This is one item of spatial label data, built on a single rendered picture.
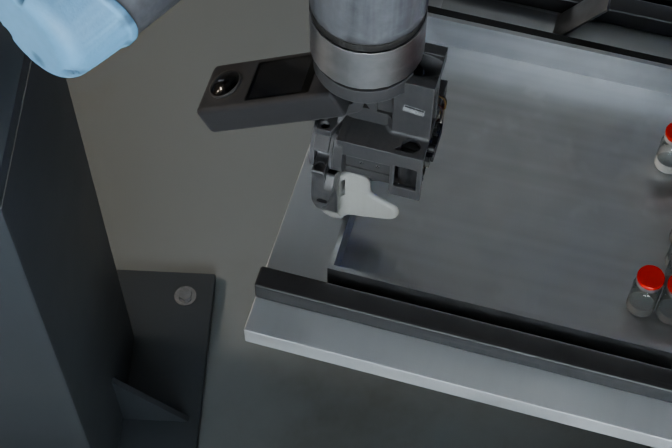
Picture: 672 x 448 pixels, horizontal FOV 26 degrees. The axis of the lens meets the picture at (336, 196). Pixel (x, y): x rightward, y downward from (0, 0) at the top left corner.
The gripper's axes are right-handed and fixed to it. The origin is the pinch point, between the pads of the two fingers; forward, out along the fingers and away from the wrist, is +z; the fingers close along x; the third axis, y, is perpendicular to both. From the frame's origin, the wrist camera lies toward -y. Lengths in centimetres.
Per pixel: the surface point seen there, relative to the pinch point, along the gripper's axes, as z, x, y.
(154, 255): 92, 38, -38
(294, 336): 3.6, -10.4, -0.2
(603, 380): 2.4, -8.0, 23.0
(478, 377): 3.5, -9.8, 14.0
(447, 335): 1.7, -8.0, 11.0
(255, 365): 92, 25, -19
